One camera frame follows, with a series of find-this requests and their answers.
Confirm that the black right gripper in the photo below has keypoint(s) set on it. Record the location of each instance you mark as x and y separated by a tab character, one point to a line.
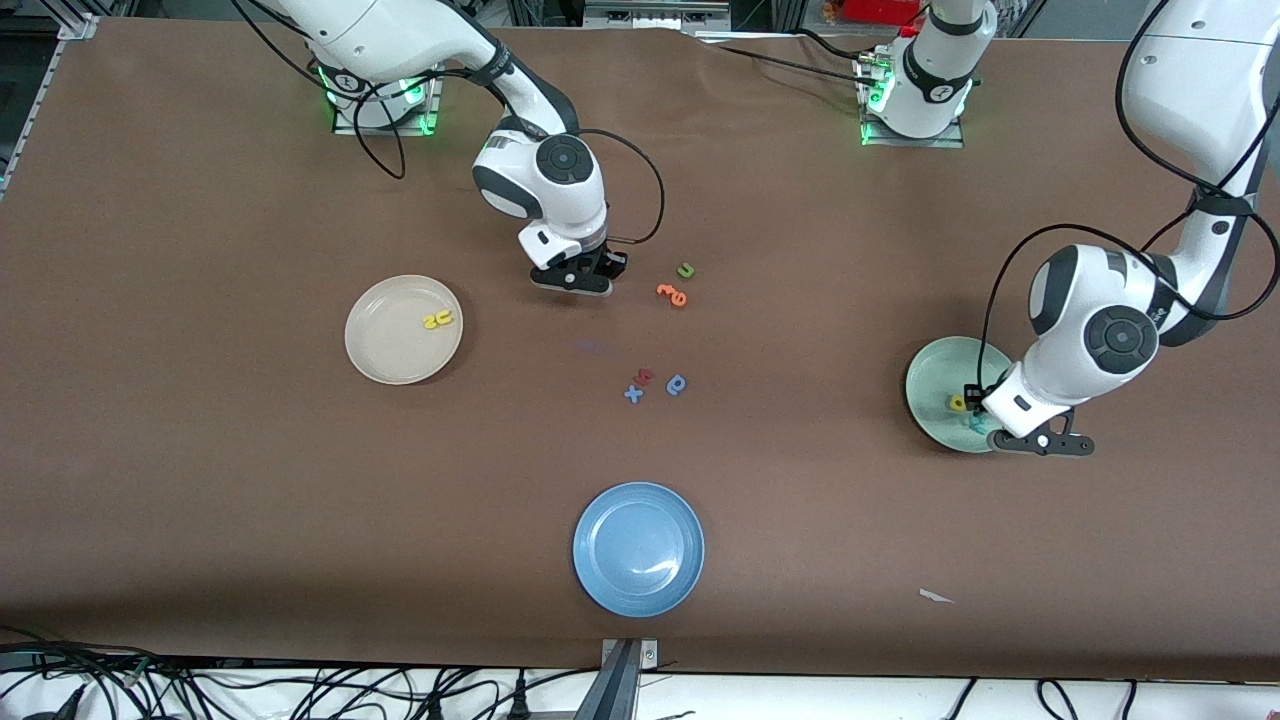
603	262

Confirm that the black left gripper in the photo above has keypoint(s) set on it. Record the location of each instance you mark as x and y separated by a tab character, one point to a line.
972	398

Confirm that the teal foam letter r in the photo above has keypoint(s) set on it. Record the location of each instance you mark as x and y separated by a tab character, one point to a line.
978	426

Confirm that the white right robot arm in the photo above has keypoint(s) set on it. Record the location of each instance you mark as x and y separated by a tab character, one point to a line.
560	160

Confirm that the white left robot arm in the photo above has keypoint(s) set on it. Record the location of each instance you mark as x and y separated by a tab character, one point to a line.
1120	340

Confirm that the green round plate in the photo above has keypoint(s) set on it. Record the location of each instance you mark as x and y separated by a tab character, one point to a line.
935	375

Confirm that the white paper scrap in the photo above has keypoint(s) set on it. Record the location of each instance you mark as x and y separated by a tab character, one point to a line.
935	597

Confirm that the beige round plate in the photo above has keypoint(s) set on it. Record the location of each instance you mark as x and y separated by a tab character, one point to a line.
390	345

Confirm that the black equipment box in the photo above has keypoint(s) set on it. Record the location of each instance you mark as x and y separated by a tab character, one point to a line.
650	12

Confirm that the blue round plate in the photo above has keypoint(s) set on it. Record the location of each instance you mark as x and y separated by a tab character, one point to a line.
638	549

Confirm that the red box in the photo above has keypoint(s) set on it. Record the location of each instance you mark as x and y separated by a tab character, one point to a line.
880	10

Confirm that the grey metal table bracket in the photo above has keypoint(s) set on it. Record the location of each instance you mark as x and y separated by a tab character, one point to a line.
628	655

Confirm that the aluminium frame rail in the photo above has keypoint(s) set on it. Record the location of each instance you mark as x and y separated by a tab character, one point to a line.
75	27

